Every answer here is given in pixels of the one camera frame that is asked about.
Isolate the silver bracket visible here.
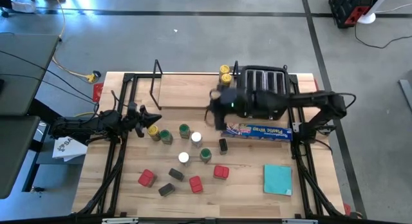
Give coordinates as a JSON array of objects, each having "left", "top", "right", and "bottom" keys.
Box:
[
  {"left": 281, "top": 219, "right": 318, "bottom": 224},
  {"left": 102, "top": 217, "right": 139, "bottom": 224}
]

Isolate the white lid bagel seasoning jar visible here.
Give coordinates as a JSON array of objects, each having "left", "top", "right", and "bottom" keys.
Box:
[
  {"left": 190, "top": 131, "right": 203, "bottom": 148},
  {"left": 178, "top": 151, "right": 191, "bottom": 167}
]

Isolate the white floor stand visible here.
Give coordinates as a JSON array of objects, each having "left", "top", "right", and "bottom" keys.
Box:
[{"left": 357, "top": 0, "right": 392, "bottom": 24}]

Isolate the black four slot toaster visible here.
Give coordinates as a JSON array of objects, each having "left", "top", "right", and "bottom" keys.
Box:
[{"left": 236, "top": 65, "right": 292, "bottom": 120}]

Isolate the green lid oregano spice jar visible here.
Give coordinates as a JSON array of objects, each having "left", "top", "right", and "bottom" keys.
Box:
[
  {"left": 199, "top": 147, "right": 212, "bottom": 164},
  {"left": 160, "top": 129, "right": 174, "bottom": 145},
  {"left": 178, "top": 123, "right": 191, "bottom": 140}
]

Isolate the thin black cable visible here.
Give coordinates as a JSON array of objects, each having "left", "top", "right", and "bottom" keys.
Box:
[
  {"left": 0, "top": 50, "right": 98, "bottom": 103},
  {"left": 0, "top": 73, "right": 98, "bottom": 105}
]

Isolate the black floor cable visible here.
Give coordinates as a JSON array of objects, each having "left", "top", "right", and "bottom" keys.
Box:
[{"left": 353, "top": 23, "right": 412, "bottom": 50}]

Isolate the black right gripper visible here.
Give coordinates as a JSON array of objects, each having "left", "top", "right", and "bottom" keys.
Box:
[{"left": 209, "top": 87, "right": 246, "bottom": 131}]

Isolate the teal square cloth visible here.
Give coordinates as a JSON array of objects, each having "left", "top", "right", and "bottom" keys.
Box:
[{"left": 263, "top": 163, "right": 293, "bottom": 196}]

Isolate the white printed paper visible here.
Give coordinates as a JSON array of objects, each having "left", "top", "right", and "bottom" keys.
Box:
[{"left": 51, "top": 136, "right": 88, "bottom": 163}]

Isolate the person's foot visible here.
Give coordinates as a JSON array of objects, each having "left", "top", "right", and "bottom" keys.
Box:
[{"left": 11, "top": 1, "right": 37, "bottom": 14}]

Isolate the blue plastic wrap box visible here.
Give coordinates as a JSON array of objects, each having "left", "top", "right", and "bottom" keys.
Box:
[{"left": 221, "top": 122, "right": 293, "bottom": 143}]

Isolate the grey desk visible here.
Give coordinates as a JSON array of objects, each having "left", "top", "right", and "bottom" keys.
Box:
[
  {"left": 0, "top": 116, "right": 41, "bottom": 199},
  {"left": 0, "top": 33, "right": 61, "bottom": 117}
]

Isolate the dark black pepper spice tin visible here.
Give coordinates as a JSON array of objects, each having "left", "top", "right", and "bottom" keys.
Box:
[
  {"left": 218, "top": 138, "right": 229, "bottom": 155},
  {"left": 158, "top": 182, "right": 176, "bottom": 198},
  {"left": 168, "top": 167, "right": 185, "bottom": 182}
]

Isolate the white cable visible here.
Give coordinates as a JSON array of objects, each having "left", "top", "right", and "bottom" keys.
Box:
[{"left": 375, "top": 3, "right": 412, "bottom": 14}]

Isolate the black metal table frame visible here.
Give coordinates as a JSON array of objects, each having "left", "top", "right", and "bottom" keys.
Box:
[{"left": 75, "top": 71, "right": 347, "bottom": 218}]

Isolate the yellow extension cable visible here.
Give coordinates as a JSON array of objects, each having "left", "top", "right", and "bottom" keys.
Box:
[{"left": 51, "top": 0, "right": 102, "bottom": 84}]

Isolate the red and black crate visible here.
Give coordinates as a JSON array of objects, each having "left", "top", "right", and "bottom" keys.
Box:
[{"left": 328, "top": 0, "right": 376, "bottom": 29}]

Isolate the red lid smoked paprika tin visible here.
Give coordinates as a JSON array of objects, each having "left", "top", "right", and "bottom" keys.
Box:
[
  {"left": 212, "top": 165, "right": 230, "bottom": 180},
  {"left": 137, "top": 169, "right": 158, "bottom": 189},
  {"left": 188, "top": 175, "right": 204, "bottom": 194}
]

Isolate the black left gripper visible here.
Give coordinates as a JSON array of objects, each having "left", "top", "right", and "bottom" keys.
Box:
[{"left": 127, "top": 103, "right": 163, "bottom": 138}]

